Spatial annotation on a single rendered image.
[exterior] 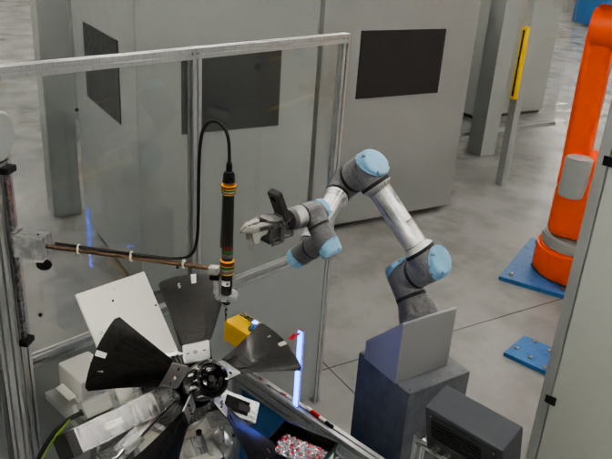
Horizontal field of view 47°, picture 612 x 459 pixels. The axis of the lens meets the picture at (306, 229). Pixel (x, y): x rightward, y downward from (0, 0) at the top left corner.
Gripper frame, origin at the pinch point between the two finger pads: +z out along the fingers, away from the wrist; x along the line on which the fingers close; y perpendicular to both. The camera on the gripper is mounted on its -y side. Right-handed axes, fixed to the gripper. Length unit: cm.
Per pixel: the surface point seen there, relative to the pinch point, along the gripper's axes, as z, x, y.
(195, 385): 22.1, -5.0, 43.7
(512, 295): -329, 61, 166
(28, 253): 45, 48, 13
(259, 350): -8.3, -0.1, 46.6
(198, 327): 10.3, 8.9, 34.7
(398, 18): -353, 215, -15
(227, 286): 7.6, -1.7, 16.3
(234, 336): -24, 31, 63
